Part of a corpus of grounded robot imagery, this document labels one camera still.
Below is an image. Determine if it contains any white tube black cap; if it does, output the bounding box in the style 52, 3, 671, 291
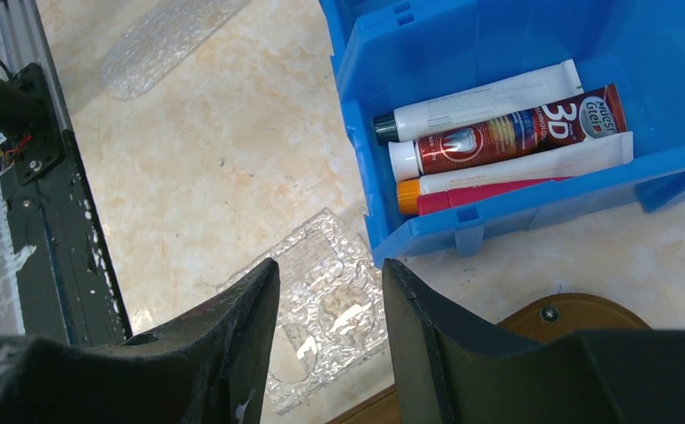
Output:
374, 59, 583, 145

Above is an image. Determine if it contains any blue divided storage bin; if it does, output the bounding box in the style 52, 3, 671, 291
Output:
321, 1, 685, 267

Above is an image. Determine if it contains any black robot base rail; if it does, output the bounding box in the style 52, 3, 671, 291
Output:
0, 23, 133, 346

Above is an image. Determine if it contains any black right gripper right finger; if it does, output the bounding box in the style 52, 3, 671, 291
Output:
383, 259, 685, 423

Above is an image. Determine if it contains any white tube orange cap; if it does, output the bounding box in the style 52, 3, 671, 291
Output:
396, 132, 634, 216

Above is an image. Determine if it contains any clear holder with wooden ends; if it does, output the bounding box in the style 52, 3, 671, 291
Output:
216, 208, 388, 415

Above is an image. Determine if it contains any clear textured acrylic tray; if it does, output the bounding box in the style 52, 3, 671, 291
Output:
102, 0, 247, 100

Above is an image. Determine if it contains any brown oval wooden tray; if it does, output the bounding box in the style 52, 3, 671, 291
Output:
332, 292, 651, 423

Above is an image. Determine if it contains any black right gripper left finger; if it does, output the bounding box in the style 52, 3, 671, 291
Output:
0, 259, 280, 423

